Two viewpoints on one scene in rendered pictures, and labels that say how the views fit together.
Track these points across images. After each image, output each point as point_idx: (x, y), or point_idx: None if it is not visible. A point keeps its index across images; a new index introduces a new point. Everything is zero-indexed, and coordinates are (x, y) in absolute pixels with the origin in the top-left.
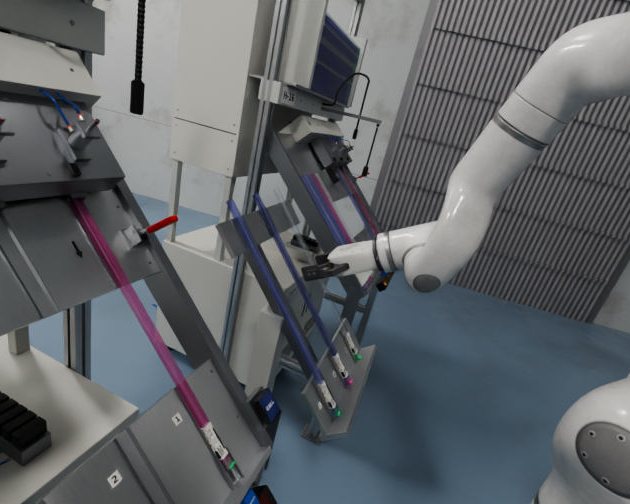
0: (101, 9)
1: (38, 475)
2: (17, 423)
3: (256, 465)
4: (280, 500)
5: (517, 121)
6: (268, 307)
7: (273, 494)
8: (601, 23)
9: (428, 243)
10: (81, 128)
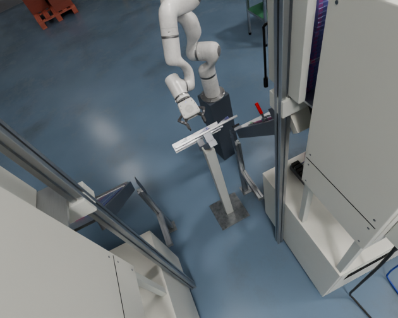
0: (271, 89)
1: (292, 161)
2: (299, 164)
3: (244, 123)
4: (206, 209)
5: (178, 32)
6: (210, 150)
7: (206, 212)
8: (173, 2)
9: (192, 73)
10: None
